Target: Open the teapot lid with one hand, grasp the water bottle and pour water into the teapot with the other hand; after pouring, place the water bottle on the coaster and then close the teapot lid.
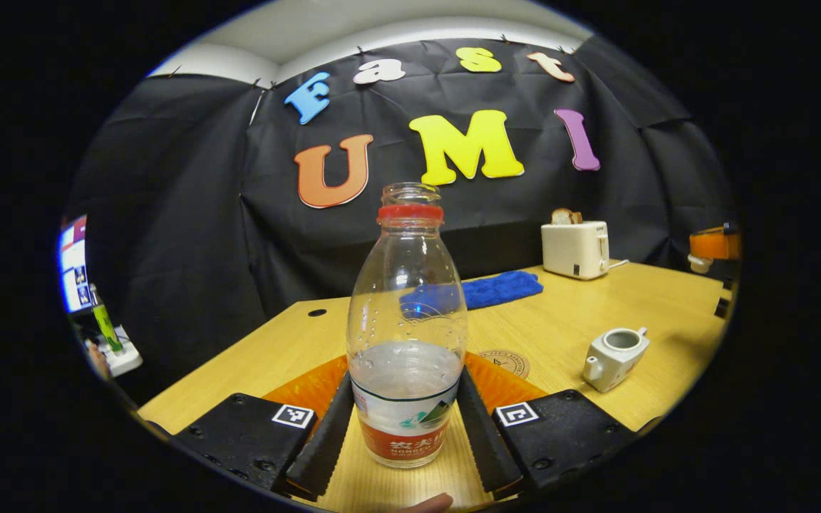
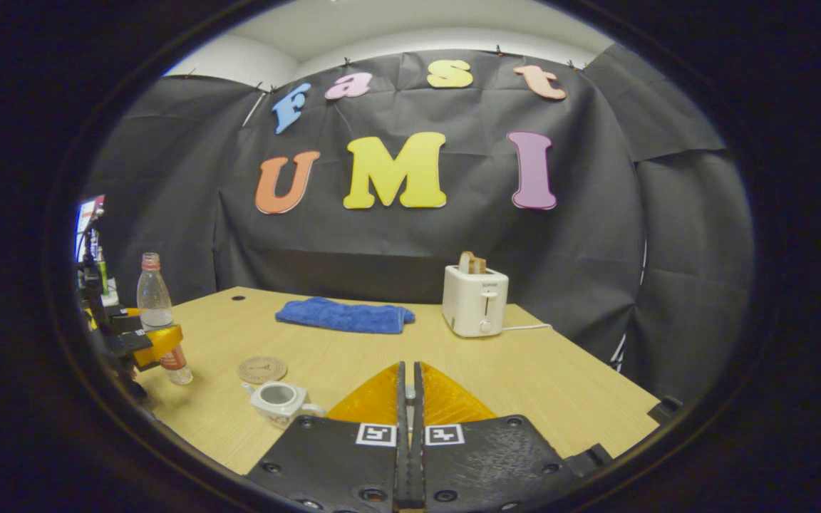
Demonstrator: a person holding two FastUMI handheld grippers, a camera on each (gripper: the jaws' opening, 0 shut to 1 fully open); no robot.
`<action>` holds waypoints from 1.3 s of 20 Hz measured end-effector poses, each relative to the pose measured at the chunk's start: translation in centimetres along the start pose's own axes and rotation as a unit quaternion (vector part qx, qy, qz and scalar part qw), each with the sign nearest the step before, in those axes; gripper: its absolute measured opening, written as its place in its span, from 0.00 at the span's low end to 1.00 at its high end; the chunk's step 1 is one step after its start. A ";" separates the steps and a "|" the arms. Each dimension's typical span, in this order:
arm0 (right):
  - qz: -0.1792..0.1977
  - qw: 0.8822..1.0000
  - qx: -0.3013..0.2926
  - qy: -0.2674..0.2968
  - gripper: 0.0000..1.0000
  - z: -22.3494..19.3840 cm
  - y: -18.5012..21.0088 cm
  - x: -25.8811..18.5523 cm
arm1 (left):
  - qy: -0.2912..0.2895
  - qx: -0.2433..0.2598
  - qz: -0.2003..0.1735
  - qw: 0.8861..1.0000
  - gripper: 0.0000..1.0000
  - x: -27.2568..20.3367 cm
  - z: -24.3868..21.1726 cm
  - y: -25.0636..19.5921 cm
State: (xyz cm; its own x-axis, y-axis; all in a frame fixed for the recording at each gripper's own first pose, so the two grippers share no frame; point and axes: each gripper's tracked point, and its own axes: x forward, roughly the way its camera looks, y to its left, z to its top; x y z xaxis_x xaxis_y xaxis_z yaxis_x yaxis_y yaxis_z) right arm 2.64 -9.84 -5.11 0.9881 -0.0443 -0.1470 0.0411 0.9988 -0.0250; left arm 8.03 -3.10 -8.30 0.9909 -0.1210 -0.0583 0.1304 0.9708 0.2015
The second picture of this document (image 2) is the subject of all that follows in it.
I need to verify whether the blue towel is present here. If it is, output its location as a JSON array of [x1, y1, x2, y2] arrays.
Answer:
[[275, 297, 416, 334]]

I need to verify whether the white toaster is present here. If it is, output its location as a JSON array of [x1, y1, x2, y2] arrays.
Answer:
[[443, 265, 510, 338]]

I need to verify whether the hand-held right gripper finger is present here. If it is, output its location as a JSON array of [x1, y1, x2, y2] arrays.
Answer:
[[247, 361, 411, 513], [410, 361, 582, 513]]

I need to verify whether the clear water bottle red label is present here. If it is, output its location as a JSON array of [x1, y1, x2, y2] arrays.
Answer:
[[136, 253, 194, 385]]

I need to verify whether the black backdrop cloth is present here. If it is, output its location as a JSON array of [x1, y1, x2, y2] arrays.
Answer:
[[79, 48, 757, 407]]

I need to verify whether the black table edge clamp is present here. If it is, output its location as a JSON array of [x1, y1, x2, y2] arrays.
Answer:
[[649, 395, 683, 426]]

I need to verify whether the white teacup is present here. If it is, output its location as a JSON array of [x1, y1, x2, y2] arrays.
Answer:
[[242, 380, 326, 428]]

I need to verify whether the computer monitor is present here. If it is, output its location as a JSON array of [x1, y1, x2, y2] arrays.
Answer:
[[76, 196, 105, 264]]

